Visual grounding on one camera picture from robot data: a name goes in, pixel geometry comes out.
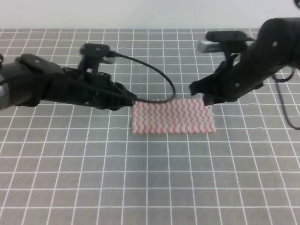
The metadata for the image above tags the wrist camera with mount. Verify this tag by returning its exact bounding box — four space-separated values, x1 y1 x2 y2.
78 43 117 75
197 30 253 60

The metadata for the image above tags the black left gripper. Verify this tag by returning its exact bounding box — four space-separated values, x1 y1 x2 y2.
42 67 137 111

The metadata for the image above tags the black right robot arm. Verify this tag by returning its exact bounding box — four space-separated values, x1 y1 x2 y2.
189 18 300 105

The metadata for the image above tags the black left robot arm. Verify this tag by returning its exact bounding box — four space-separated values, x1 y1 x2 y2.
0 54 137 111

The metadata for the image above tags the pink white wavy towel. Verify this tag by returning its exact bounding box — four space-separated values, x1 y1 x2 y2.
132 98 216 134

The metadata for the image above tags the black camera cable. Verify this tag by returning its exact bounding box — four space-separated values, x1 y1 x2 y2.
110 51 177 104
246 37 300 130

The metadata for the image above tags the black right camera cable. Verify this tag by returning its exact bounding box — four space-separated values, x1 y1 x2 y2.
246 37 300 130

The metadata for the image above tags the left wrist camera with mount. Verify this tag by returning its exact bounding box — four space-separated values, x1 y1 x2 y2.
78 43 117 75

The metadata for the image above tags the black left camera cable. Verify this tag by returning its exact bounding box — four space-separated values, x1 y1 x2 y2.
110 51 177 104

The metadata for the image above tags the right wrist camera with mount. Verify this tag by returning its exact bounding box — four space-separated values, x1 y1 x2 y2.
197 30 253 60

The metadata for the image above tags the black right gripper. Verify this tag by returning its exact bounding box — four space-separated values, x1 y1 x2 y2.
189 54 263 106

